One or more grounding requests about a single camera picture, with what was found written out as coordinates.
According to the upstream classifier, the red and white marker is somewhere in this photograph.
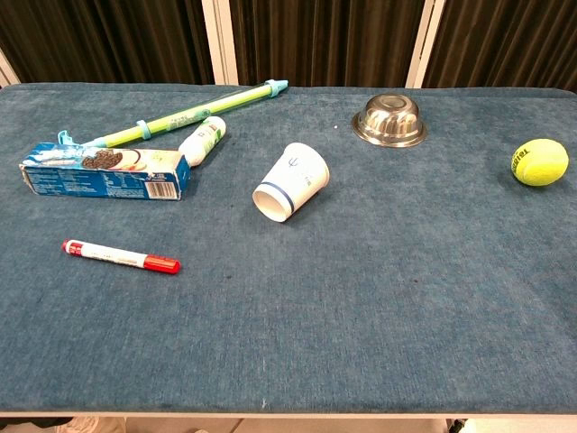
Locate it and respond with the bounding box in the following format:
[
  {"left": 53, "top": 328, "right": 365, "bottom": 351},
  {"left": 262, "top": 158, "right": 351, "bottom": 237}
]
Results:
[{"left": 61, "top": 238, "right": 182, "bottom": 276}]

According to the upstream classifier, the white paper cup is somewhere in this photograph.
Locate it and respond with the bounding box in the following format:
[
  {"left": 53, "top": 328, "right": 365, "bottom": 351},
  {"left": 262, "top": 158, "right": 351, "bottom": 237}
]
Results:
[{"left": 252, "top": 142, "right": 331, "bottom": 224}]

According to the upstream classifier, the blue table cloth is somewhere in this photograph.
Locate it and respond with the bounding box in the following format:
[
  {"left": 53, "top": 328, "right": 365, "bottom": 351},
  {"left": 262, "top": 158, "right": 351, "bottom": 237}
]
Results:
[{"left": 0, "top": 82, "right": 577, "bottom": 414}]

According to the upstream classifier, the white and green small bottle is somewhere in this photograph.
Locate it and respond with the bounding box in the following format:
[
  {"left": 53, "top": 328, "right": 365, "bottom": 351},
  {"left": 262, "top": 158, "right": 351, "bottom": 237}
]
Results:
[{"left": 178, "top": 115, "right": 227, "bottom": 168}]

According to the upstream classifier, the stainless steel bowl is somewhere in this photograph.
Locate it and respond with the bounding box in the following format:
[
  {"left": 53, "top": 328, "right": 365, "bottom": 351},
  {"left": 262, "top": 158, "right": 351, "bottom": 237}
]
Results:
[{"left": 352, "top": 93, "right": 428, "bottom": 148}]

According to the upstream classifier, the green tube with blue clips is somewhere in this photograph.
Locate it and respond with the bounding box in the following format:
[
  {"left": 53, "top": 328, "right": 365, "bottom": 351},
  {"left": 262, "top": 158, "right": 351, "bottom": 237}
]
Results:
[{"left": 57, "top": 78, "right": 289, "bottom": 148}]

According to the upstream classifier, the dark pleated curtain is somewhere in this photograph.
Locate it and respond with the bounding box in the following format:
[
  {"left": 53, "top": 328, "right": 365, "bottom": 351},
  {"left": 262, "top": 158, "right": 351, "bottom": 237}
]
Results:
[{"left": 0, "top": 0, "right": 577, "bottom": 94}]

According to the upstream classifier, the blue cookie box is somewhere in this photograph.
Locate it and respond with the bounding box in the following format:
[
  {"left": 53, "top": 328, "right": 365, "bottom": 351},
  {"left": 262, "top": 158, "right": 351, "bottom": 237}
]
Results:
[{"left": 18, "top": 142, "right": 192, "bottom": 203}]

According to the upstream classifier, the yellow tennis ball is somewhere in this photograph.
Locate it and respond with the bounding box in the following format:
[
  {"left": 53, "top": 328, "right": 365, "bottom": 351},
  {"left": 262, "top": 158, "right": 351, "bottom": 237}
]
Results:
[{"left": 510, "top": 138, "right": 570, "bottom": 187}]

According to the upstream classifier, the white partition post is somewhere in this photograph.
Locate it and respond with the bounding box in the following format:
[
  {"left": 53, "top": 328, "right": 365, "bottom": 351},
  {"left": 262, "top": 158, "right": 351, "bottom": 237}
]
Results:
[
  {"left": 405, "top": 0, "right": 447, "bottom": 89},
  {"left": 200, "top": 0, "right": 239, "bottom": 86},
  {"left": 0, "top": 47, "right": 21, "bottom": 88}
]

